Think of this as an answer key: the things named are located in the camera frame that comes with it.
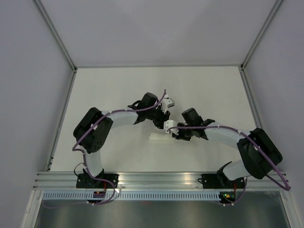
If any white cloth napkin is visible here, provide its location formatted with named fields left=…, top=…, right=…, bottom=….
left=148, top=133, right=174, bottom=143

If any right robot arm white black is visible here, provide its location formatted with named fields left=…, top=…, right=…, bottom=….
left=164, top=108, right=283, bottom=188

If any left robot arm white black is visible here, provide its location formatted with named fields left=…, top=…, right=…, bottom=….
left=72, top=92, right=175, bottom=189

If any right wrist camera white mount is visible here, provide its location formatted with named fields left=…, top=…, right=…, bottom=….
left=163, top=120, right=179, bottom=135

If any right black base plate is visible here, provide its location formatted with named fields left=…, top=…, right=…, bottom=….
left=198, top=173, right=245, bottom=190

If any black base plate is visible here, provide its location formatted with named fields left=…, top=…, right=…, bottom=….
left=198, top=173, right=245, bottom=190
left=76, top=173, right=119, bottom=189

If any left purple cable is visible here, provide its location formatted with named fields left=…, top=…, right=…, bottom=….
left=72, top=89, right=167, bottom=207

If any white slotted cable duct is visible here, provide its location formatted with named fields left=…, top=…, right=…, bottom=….
left=42, top=190, right=220, bottom=201

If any back aluminium frame bar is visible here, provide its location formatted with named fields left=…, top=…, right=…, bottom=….
left=75, top=63, right=242, bottom=69

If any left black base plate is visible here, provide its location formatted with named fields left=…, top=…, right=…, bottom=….
left=76, top=173, right=119, bottom=189

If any left aluminium frame post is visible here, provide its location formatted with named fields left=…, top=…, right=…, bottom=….
left=32, top=0, right=77, bottom=73

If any aluminium frame post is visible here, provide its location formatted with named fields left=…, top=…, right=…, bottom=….
left=239, top=0, right=284, bottom=70
left=32, top=0, right=77, bottom=73

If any front aluminium rail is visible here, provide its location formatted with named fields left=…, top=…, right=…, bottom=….
left=33, top=171, right=292, bottom=190

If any right aluminium frame post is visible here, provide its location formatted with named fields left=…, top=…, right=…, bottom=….
left=239, top=0, right=284, bottom=70

